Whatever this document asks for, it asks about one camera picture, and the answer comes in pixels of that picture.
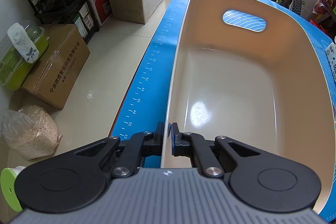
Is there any white rolled towel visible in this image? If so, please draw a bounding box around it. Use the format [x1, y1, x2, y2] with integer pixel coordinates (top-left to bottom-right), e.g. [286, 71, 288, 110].
[7, 23, 39, 64]

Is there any white tissue pack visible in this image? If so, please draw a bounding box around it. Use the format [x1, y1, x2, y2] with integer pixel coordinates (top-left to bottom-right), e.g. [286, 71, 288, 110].
[325, 42, 336, 82]

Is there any green plastic container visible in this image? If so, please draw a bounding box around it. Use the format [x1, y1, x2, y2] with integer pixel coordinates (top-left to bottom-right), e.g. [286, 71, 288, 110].
[1, 20, 49, 91]

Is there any brown cardboard box on floor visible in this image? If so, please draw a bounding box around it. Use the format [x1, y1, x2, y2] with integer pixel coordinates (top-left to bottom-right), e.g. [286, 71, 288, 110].
[22, 24, 90, 110]

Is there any green round lid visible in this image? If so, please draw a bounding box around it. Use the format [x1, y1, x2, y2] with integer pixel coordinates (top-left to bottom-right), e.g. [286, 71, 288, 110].
[1, 166, 25, 212]

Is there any beige plastic storage bin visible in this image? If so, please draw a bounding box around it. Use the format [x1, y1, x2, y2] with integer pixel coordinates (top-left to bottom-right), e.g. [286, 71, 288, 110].
[159, 0, 336, 215]

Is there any blue silicone measuring mat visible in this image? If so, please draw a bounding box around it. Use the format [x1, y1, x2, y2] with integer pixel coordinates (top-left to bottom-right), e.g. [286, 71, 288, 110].
[109, 0, 336, 223]

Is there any clear bag of grain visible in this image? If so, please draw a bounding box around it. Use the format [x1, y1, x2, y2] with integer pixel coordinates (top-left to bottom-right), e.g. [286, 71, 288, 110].
[1, 105, 62, 160]

